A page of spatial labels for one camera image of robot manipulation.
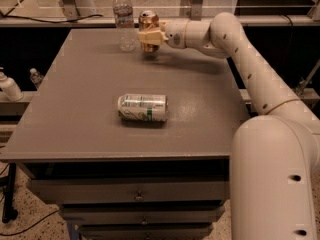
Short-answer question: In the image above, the black stand leg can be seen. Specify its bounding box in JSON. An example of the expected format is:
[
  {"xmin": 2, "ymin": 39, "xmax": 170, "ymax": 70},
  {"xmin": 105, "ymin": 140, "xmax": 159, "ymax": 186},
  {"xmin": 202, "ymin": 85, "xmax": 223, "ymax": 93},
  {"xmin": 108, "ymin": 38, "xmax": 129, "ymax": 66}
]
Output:
[{"xmin": 0, "ymin": 163, "xmax": 18, "ymax": 223}]

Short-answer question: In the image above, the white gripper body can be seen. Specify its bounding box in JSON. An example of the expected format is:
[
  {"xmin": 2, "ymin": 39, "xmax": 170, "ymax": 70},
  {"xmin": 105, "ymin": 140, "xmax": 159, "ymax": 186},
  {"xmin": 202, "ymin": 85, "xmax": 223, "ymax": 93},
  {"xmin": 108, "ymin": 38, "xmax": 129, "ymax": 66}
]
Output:
[{"xmin": 165, "ymin": 20, "xmax": 189, "ymax": 49}]

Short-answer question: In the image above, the grey drawer cabinet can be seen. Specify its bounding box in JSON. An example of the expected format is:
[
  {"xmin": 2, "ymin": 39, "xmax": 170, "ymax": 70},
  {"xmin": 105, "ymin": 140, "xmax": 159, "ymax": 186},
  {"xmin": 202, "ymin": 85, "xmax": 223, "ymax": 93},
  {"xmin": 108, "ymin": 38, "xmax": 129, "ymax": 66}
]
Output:
[{"xmin": 1, "ymin": 29, "xmax": 248, "ymax": 240}]

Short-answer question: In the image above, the metal bracket post left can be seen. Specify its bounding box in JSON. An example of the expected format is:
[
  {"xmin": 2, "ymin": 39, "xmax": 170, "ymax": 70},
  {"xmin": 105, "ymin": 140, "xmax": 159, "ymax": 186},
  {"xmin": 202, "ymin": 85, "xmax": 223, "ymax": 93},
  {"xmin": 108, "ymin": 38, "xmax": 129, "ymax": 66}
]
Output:
[{"xmin": 62, "ymin": 0, "xmax": 79, "ymax": 20}]

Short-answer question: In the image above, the black floor cable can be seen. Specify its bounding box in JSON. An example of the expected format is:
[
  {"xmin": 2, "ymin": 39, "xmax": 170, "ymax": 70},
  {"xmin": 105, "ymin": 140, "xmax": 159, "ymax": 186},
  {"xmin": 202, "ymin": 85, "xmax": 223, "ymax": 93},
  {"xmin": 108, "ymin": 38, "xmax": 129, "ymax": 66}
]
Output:
[{"xmin": 0, "ymin": 209, "xmax": 60, "ymax": 237}]

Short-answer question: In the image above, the metal bracket post right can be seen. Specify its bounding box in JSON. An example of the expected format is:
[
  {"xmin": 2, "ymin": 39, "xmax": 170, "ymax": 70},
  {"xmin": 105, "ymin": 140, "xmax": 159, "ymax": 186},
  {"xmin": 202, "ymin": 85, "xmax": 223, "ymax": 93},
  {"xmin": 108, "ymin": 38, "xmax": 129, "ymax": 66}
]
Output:
[{"xmin": 190, "ymin": 0, "xmax": 203, "ymax": 21}]

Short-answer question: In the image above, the clear plastic water bottle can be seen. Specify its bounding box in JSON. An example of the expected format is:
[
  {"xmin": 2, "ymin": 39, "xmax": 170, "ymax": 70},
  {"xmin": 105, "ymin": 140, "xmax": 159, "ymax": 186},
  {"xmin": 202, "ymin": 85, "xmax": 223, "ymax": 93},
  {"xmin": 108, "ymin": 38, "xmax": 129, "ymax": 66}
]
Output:
[{"xmin": 113, "ymin": 0, "xmax": 136, "ymax": 52}]

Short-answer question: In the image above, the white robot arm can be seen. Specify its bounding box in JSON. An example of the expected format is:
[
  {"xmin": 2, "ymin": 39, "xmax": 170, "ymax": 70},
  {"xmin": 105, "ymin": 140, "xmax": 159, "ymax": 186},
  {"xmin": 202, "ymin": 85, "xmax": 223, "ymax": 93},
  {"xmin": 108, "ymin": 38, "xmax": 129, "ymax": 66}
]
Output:
[{"xmin": 138, "ymin": 12, "xmax": 320, "ymax": 240}]

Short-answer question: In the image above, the small plastic bottle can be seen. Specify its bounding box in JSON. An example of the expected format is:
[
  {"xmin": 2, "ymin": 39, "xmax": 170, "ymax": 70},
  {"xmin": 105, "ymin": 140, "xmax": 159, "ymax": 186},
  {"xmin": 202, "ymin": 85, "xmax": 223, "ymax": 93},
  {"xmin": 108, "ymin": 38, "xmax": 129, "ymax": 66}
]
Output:
[{"xmin": 29, "ymin": 68, "xmax": 44, "ymax": 89}]

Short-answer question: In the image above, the top drawer knob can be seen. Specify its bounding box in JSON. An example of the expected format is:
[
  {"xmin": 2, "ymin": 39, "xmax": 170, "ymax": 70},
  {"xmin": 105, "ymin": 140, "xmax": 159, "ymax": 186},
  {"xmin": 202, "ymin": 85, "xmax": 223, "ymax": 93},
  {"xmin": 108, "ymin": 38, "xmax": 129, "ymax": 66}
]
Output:
[{"xmin": 134, "ymin": 191, "xmax": 144, "ymax": 202}]

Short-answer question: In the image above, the orange soda can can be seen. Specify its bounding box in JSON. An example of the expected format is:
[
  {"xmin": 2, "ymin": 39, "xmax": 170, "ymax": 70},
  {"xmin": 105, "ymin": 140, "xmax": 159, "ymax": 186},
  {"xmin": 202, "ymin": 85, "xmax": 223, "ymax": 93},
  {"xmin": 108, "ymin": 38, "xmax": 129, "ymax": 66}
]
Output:
[{"xmin": 138, "ymin": 10, "xmax": 159, "ymax": 53}]

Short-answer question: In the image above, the white pump bottle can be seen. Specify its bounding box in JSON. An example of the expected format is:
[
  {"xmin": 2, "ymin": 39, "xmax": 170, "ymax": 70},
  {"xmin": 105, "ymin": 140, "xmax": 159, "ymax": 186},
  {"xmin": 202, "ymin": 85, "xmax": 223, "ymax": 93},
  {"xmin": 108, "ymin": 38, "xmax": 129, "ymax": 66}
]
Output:
[{"xmin": 0, "ymin": 71, "xmax": 23, "ymax": 102}]

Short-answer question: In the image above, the metal bracket post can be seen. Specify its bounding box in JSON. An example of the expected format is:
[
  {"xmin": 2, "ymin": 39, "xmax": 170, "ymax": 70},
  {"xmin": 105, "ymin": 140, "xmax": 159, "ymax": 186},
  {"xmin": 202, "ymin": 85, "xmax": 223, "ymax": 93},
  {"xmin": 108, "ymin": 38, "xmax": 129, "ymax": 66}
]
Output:
[
  {"xmin": 190, "ymin": 0, "xmax": 203, "ymax": 21},
  {"xmin": 62, "ymin": 0, "xmax": 79, "ymax": 20}
]

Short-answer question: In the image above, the drawer knob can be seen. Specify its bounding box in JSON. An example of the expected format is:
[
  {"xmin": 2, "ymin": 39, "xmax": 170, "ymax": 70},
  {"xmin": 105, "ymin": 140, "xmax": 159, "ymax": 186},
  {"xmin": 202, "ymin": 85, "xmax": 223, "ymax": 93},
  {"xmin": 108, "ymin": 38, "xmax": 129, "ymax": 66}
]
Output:
[
  {"xmin": 140, "ymin": 217, "xmax": 149, "ymax": 226},
  {"xmin": 134, "ymin": 191, "xmax": 144, "ymax": 202}
]

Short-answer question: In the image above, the green white soda can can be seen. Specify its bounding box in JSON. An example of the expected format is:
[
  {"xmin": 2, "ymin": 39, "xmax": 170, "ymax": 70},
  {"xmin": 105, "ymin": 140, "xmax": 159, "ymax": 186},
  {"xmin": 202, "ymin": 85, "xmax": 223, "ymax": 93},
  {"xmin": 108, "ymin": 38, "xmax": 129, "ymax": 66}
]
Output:
[{"xmin": 117, "ymin": 94, "xmax": 168, "ymax": 122}]

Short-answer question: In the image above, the black cable on rail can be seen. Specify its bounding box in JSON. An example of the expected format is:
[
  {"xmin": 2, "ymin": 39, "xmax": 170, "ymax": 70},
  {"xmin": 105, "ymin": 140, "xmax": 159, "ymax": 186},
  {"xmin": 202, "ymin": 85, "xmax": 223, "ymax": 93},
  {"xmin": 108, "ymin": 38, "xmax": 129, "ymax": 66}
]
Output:
[{"xmin": 0, "ymin": 9, "xmax": 104, "ymax": 25}]

